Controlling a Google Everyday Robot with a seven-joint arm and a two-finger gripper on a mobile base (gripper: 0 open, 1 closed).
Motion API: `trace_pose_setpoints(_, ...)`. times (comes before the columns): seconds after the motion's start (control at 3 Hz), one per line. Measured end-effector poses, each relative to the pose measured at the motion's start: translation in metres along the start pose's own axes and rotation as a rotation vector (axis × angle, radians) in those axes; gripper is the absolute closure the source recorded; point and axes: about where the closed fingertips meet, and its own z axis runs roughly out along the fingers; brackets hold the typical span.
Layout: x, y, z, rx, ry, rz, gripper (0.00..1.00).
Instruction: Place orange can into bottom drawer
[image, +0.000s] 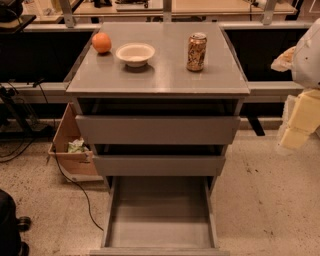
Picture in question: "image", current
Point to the black wheeled chair base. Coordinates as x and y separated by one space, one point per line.
10 240

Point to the orange soda can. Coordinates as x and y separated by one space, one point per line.
196 51

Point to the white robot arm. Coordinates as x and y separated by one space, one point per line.
305 72

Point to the orange fruit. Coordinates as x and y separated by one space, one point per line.
101 42

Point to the grey top drawer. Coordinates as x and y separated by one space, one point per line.
158 130

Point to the grey open bottom drawer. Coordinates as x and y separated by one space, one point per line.
159 216

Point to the wooden background desk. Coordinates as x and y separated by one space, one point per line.
46 13

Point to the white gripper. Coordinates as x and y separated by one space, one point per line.
307 61

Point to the grey drawer cabinet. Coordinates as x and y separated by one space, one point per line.
163 87

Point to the cardboard box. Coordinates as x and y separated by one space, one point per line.
74 157

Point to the crumpled paper in box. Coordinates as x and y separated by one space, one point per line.
77 146

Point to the grey middle drawer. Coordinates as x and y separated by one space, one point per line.
159 165

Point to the white paper bowl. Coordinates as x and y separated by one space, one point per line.
135 54

